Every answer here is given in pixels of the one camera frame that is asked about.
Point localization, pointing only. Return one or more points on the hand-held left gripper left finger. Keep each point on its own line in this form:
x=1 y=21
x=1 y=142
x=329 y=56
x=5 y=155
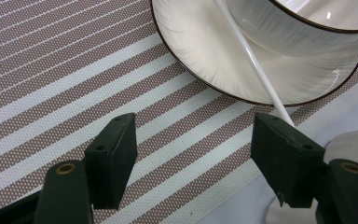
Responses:
x=112 y=161

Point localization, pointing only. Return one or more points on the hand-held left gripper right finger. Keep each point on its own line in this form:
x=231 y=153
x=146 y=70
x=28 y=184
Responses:
x=286 y=161

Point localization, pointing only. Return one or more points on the single white chopstick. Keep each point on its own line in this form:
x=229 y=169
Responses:
x=254 y=63

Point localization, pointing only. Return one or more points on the white bowl black rim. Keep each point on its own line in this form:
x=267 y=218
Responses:
x=261 y=29

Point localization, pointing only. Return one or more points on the white plate black rim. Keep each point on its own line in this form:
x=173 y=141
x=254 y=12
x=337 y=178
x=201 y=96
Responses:
x=205 y=46

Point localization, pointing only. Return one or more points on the light blue table mat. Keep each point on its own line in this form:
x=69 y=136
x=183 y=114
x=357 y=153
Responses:
x=245 y=208

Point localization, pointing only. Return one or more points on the striped placemat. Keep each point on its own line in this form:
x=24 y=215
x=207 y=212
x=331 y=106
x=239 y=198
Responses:
x=59 y=93

